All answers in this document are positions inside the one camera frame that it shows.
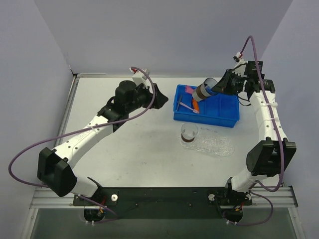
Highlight blue tinted cup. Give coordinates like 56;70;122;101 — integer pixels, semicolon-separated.
192;78;218;102

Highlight clear cup brown band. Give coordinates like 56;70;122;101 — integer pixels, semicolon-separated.
181;122;198;143

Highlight clear textured acrylic stand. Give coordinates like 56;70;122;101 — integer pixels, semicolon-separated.
199;128;234;156

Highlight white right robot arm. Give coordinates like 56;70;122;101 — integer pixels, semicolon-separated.
211;60;297;201

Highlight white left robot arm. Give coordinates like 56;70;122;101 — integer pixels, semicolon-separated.
37;80;168;205

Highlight pink toothpaste tube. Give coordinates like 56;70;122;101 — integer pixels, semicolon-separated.
185;85;196;94

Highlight orange toothpaste tube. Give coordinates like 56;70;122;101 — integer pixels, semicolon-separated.
192;99;200;112

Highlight pink toothbrush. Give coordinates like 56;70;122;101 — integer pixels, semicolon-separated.
180;102;199;114

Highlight clear textured oval tray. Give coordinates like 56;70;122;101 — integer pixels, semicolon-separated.
178;128;235;158

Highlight blue plastic divided bin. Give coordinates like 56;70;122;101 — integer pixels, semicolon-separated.
173;85;240;128

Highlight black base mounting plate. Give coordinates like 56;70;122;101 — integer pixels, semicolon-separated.
73;187;252;219

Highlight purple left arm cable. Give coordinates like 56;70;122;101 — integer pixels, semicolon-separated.
7;66;156;224

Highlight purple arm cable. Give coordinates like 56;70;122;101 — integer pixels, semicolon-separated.
224;35;286;226
7;66;156;224

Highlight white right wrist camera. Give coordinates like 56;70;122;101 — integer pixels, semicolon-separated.
231;51;248;76

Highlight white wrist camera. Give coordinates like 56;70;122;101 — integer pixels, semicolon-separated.
130;67;148;88
231;51;248;76

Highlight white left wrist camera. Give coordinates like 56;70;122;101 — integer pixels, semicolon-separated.
130;67;148;88

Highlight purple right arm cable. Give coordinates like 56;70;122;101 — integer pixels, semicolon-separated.
224;35;286;226

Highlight aluminium frame rail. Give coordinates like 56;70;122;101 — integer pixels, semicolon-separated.
251;186;299;208

